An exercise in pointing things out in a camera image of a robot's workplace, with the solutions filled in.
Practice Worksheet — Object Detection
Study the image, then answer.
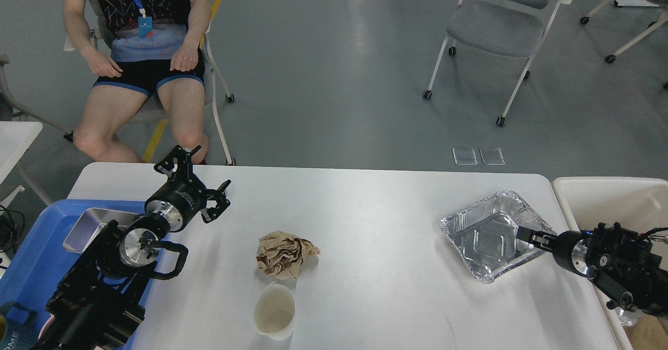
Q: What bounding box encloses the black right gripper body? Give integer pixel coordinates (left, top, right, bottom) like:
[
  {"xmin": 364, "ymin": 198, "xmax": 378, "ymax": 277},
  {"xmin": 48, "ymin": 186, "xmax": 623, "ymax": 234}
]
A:
[{"xmin": 542, "ymin": 231, "xmax": 589, "ymax": 277}]

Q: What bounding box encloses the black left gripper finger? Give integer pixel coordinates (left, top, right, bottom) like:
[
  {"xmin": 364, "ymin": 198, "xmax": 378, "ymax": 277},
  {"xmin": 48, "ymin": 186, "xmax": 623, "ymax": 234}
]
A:
[
  {"xmin": 153, "ymin": 145, "xmax": 202, "ymax": 186},
  {"xmin": 200, "ymin": 179, "xmax": 232, "ymax": 223}
]

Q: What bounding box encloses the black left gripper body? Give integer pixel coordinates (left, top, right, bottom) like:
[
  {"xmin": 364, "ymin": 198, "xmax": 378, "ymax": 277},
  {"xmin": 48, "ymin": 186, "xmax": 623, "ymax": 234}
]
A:
[{"xmin": 144, "ymin": 180, "xmax": 207, "ymax": 233}]

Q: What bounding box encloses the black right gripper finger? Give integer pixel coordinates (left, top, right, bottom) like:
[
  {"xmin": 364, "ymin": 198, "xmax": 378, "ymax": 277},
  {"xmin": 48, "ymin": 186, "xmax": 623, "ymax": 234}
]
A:
[{"xmin": 516, "ymin": 226, "xmax": 554, "ymax": 247}]

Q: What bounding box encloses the aluminium foil tray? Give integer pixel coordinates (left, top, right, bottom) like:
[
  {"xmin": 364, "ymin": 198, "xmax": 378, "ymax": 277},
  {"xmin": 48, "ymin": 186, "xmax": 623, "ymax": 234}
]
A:
[{"xmin": 439, "ymin": 190, "xmax": 555, "ymax": 283}]

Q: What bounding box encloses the stainless steel tray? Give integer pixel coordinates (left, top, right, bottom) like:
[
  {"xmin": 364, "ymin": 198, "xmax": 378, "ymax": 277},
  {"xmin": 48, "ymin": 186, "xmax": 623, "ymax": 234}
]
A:
[{"xmin": 63, "ymin": 208, "xmax": 141, "ymax": 254}]

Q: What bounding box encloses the pink mug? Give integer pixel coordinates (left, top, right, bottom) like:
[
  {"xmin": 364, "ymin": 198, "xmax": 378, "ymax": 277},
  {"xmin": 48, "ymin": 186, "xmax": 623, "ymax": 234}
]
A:
[{"xmin": 38, "ymin": 315, "xmax": 55, "ymax": 340}]

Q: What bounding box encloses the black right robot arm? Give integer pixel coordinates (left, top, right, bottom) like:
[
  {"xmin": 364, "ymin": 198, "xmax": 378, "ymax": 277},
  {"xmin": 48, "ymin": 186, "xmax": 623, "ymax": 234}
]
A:
[{"xmin": 516, "ymin": 222, "xmax": 667, "ymax": 319}]

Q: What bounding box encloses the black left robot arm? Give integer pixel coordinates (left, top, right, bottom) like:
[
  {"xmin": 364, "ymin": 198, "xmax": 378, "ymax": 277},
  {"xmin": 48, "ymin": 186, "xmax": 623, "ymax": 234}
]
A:
[{"xmin": 33, "ymin": 146, "xmax": 231, "ymax": 349}]

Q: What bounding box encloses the white chair under person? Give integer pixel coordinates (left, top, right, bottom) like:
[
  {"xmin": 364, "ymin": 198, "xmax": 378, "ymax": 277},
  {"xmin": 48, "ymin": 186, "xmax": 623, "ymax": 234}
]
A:
[{"xmin": 88, "ymin": 0, "xmax": 236, "ymax": 165}]

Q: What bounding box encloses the crumpled brown paper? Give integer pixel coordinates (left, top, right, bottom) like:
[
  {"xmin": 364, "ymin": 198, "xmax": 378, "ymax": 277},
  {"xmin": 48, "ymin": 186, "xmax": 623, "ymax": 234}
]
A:
[{"xmin": 256, "ymin": 231, "xmax": 320, "ymax": 280}]

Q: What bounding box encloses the white plastic bin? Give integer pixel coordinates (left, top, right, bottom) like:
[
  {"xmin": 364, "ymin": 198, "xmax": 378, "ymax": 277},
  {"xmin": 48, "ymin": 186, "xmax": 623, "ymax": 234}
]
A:
[{"xmin": 553, "ymin": 177, "xmax": 667, "ymax": 349}]

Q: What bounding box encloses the foil tray in bin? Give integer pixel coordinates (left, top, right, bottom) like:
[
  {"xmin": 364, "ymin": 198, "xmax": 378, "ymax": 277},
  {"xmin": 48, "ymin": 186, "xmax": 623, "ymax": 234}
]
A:
[{"xmin": 615, "ymin": 307, "xmax": 644, "ymax": 327}]

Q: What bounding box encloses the clear floor plate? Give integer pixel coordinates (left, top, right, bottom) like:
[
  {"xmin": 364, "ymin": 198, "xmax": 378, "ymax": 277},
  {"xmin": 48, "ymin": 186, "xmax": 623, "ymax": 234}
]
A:
[
  {"xmin": 452, "ymin": 147, "xmax": 478, "ymax": 165},
  {"xmin": 478, "ymin": 147, "xmax": 505, "ymax": 165}
]

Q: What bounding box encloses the white plastic cup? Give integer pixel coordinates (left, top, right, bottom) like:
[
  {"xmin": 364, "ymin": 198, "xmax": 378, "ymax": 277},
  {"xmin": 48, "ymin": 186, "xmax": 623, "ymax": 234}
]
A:
[{"xmin": 253, "ymin": 283, "xmax": 296, "ymax": 341}]

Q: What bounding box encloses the seated person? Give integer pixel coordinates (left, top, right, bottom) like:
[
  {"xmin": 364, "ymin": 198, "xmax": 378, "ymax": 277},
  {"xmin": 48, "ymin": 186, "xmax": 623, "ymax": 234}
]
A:
[{"xmin": 64, "ymin": 0, "xmax": 211, "ymax": 164}]

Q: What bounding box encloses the blue plastic tray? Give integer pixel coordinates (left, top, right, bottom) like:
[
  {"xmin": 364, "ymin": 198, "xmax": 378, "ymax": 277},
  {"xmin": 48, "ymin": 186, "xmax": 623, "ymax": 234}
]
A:
[{"xmin": 1, "ymin": 199, "xmax": 144, "ymax": 333}]

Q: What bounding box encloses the grey chair far left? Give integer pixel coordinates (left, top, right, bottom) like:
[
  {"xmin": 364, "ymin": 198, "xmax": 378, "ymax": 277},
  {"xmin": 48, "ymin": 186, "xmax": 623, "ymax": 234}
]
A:
[{"xmin": 1, "ymin": 53, "xmax": 73, "ymax": 142}]

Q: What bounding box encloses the grey chair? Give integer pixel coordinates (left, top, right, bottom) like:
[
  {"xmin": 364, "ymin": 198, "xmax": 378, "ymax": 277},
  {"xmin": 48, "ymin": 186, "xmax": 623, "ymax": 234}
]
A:
[
  {"xmin": 1, "ymin": 53, "xmax": 73, "ymax": 142},
  {"xmin": 422, "ymin": 0, "xmax": 573, "ymax": 127}
]

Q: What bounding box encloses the white side table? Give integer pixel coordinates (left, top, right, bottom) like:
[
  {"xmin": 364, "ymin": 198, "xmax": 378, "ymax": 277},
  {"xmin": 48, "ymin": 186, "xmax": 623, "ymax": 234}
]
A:
[{"xmin": 1, "ymin": 121, "xmax": 53, "ymax": 206}]

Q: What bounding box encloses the black cables left edge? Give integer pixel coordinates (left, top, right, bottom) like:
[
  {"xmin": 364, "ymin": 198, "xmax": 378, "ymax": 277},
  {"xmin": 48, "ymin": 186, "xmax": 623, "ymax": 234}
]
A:
[{"xmin": 0, "ymin": 204, "xmax": 27, "ymax": 267}]

